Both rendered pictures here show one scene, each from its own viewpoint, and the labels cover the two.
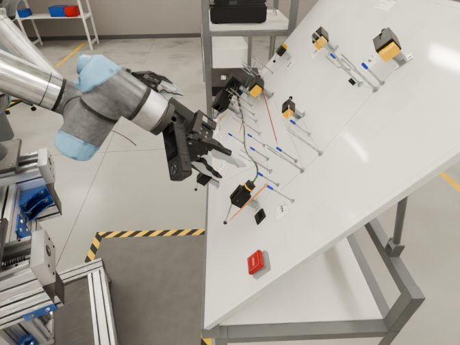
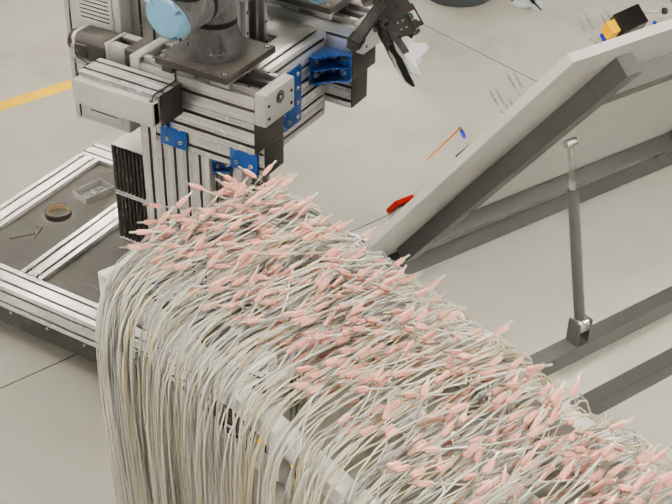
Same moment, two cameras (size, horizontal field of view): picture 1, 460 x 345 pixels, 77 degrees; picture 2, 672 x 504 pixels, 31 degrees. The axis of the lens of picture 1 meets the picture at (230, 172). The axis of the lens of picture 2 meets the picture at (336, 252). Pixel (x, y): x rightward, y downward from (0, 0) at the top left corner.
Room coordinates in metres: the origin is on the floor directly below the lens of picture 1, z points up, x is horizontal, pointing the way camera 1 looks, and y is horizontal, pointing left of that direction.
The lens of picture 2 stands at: (-0.91, -1.85, 2.57)
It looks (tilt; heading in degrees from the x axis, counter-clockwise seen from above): 35 degrees down; 56
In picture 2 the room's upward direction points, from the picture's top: 1 degrees clockwise
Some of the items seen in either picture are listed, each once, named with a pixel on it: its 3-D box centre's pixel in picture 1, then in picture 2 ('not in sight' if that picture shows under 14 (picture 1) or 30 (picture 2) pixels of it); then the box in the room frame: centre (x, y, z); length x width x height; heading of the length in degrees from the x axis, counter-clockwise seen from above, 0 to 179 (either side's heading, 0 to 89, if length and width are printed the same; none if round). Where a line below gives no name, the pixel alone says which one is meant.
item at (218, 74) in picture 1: (235, 81); not in sight; (1.87, -0.03, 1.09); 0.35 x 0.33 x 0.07; 2
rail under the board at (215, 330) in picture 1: (212, 202); (525, 208); (0.99, 0.08, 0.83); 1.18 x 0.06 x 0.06; 2
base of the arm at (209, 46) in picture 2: not in sight; (214, 33); (0.44, 0.70, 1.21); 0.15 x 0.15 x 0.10
